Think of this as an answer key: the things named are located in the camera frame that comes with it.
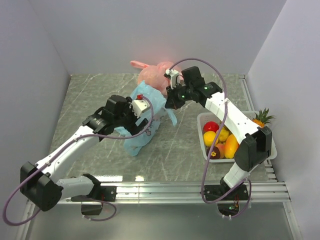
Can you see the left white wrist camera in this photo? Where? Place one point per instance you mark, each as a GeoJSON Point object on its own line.
{"type": "Point", "coordinates": [139, 107]}

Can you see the yellow fake orange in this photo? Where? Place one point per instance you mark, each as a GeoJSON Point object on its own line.
{"type": "Point", "coordinates": [208, 138]}

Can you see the fake pineapple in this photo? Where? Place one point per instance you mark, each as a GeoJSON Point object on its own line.
{"type": "Point", "coordinates": [263, 118]}

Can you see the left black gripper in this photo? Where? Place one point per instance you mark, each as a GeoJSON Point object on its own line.
{"type": "Point", "coordinates": [132, 127]}

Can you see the pink tied plastic bag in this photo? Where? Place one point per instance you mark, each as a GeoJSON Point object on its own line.
{"type": "Point", "coordinates": [153, 75]}

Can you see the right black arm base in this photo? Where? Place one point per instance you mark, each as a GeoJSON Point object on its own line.
{"type": "Point", "coordinates": [233, 204]}

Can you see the blue plastic bag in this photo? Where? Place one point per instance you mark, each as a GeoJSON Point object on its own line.
{"type": "Point", "coordinates": [133, 145]}

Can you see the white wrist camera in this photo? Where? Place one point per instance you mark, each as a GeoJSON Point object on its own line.
{"type": "Point", "coordinates": [139, 107]}
{"type": "Point", "coordinates": [173, 76]}

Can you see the red fake apple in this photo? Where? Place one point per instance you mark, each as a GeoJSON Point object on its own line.
{"type": "Point", "coordinates": [210, 126]}

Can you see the white plastic basket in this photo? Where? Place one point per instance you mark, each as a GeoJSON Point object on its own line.
{"type": "Point", "coordinates": [205, 117]}

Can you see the yellow fake mango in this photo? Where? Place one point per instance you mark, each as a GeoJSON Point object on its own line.
{"type": "Point", "coordinates": [230, 147]}

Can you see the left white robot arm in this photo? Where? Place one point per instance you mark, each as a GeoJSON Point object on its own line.
{"type": "Point", "coordinates": [43, 183]}

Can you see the dark fake mangosteen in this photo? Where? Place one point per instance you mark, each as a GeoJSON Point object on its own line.
{"type": "Point", "coordinates": [215, 153]}

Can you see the fake peach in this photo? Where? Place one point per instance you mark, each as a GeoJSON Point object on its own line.
{"type": "Point", "coordinates": [221, 150]}

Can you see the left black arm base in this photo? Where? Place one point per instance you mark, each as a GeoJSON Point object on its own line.
{"type": "Point", "coordinates": [93, 203]}

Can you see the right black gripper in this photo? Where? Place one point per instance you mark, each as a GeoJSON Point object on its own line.
{"type": "Point", "coordinates": [171, 102]}

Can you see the aluminium rail frame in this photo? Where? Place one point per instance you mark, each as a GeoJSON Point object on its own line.
{"type": "Point", "coordinates": [169, 210]}

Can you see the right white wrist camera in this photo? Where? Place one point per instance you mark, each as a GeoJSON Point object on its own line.
{"type": "Point", "coordinates": [173, 76]}

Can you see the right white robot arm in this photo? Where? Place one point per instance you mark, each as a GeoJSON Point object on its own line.
{"type": "Point", "coordinates": [255, 142]}

